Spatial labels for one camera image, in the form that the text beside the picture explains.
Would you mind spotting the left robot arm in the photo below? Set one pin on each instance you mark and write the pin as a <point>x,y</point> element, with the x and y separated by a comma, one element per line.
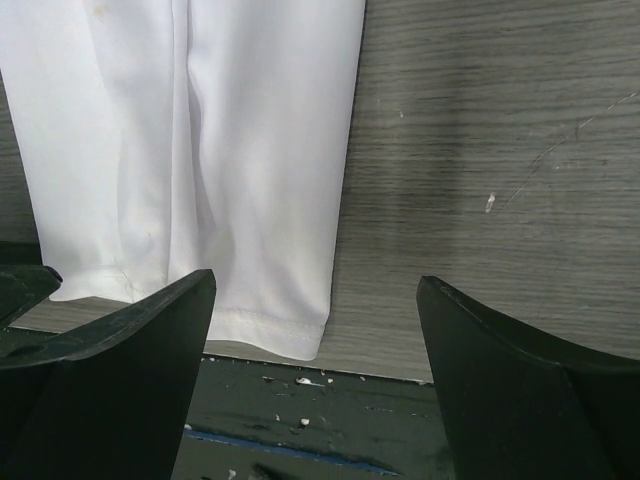
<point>25,280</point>

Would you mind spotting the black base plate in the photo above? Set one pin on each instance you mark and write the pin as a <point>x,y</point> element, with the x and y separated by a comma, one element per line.
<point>391,425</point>

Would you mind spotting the white t shirt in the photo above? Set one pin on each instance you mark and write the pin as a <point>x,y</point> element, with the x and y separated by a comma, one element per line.
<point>163,137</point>

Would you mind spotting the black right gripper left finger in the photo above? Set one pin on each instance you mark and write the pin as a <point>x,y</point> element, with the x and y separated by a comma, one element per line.
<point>108,399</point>

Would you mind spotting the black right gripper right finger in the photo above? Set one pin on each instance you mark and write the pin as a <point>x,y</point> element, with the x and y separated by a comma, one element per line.
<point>519,403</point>

